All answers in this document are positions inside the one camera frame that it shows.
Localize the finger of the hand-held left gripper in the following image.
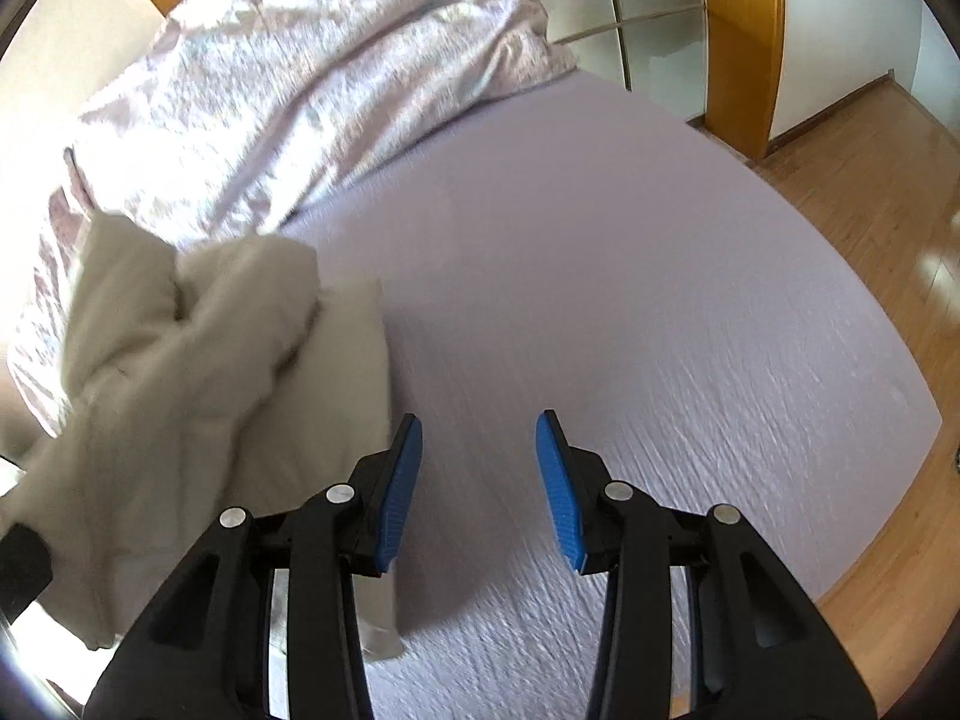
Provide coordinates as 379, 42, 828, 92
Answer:
0, 525, 55, 616

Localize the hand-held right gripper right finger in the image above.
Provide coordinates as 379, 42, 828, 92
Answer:
535, 410, 878, 720

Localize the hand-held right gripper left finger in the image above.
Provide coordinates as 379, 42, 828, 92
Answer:
82, 412, 425, 720

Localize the beige puffer jacket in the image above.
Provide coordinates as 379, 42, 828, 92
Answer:
0, 210, 410, 662

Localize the bed with lilac sheet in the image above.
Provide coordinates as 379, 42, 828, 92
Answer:
262, 71, 944, 720

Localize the pink floral duvet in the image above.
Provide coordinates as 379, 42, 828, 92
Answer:
7, 0, 580, 440

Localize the wooden wardrobe with glass doors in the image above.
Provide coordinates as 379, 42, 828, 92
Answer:
600, 0, 785, 163

